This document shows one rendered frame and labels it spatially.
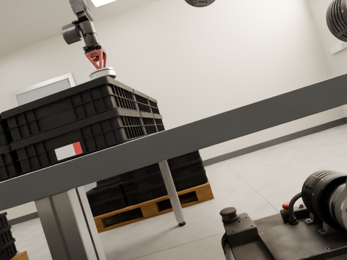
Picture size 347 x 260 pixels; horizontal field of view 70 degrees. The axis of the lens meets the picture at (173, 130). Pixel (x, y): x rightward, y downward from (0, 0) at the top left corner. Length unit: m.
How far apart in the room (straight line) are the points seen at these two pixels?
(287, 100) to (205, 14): 4.06
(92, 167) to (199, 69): 3.80
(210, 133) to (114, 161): 0.14
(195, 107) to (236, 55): 1.05
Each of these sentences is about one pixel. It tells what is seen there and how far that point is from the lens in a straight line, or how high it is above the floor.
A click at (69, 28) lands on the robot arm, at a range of 1.15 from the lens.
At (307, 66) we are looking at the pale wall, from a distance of 4.53.
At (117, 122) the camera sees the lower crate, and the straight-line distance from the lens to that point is 0.82.
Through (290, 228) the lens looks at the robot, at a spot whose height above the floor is 0.26.
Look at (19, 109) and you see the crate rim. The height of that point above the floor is 0.92.
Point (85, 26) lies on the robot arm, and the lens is 1.12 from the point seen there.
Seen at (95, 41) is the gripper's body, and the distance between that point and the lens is 1.09.
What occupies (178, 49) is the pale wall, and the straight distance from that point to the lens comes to 4.18.
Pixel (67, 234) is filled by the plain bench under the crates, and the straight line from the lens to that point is 0.47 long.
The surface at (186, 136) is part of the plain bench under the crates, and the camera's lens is 0.34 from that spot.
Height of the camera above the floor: 0.70
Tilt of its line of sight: level
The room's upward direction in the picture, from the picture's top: 17 degrees counter-clockwise
